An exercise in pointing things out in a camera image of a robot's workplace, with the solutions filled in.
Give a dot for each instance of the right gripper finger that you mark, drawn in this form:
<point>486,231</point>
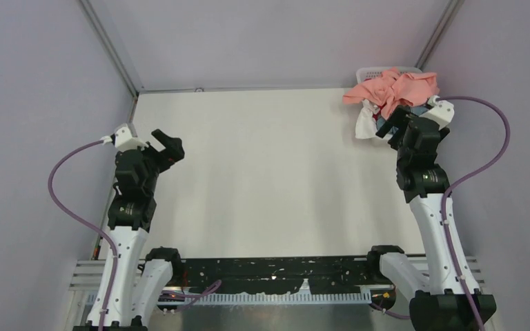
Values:
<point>394,122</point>
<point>396,138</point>

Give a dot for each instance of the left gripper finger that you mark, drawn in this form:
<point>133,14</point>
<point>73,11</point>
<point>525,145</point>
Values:
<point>155,146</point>
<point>173,146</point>

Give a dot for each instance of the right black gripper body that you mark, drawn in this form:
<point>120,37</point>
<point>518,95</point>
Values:
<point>401,123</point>

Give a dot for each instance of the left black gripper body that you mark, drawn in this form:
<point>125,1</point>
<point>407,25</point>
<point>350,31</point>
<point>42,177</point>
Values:
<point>156,154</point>

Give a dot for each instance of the pink t shirt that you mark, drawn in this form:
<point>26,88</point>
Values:
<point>393,88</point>

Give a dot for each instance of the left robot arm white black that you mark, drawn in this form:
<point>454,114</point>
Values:
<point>130,288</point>

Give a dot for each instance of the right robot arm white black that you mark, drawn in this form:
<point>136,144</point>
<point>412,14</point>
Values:
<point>447,296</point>

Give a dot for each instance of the blue grey t shirt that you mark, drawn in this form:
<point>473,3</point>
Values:
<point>417,111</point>

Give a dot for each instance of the white t shirt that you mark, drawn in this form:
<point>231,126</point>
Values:
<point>365,127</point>

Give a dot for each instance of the white plastic laundry basket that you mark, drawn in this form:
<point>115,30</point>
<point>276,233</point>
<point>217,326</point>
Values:
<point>370,73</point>

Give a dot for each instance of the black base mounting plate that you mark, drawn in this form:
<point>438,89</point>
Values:
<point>278,275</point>

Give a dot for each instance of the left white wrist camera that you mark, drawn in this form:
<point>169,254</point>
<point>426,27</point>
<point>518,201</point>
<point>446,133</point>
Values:
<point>125,138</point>

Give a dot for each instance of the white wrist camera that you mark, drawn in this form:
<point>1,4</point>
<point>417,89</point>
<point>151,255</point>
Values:
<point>125,138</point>
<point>439,111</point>

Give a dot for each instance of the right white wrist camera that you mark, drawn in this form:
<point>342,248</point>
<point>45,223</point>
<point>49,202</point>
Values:
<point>439,111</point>

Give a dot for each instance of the aluminium frame rail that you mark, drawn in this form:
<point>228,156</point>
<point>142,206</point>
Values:
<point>87,274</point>

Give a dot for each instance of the white slotted cable duct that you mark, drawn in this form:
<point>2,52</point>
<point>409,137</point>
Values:
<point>302,297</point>

